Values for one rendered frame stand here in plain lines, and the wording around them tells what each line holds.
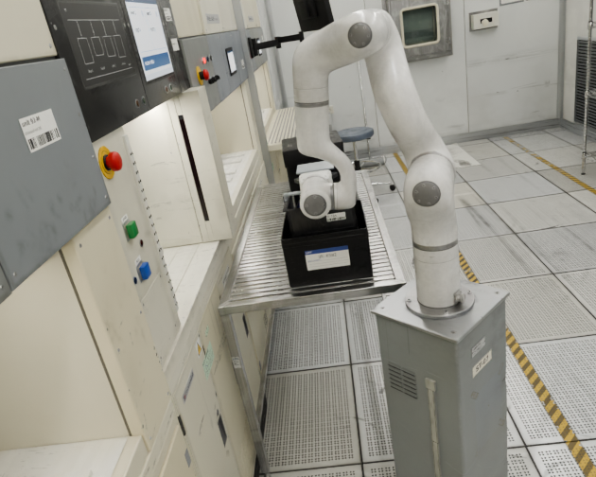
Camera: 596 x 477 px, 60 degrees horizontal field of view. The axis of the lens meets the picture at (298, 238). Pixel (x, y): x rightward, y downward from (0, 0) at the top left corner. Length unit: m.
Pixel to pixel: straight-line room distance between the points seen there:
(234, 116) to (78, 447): 2.41
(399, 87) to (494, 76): 4.90
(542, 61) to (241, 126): 3.91
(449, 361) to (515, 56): 5.05
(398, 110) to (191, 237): 0.95
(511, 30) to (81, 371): 5.64
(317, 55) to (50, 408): 0.96
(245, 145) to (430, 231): 2.08
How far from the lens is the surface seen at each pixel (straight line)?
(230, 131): 3.26
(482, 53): 6.10
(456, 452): 1.64
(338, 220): 1.62
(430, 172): 1.26
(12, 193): 0.81
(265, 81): 4.71
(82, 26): 1.17
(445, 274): 1.42
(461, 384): 1.47
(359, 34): 1.20
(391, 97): 1.28
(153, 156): 1.85
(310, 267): 1.65
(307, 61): 1.32
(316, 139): 1.35
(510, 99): 6.26
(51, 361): 1.09
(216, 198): 1.84
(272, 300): 1.63
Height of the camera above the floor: 1.55
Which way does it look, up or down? 23 degrees down
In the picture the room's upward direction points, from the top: 10 degrees counter-clockwise
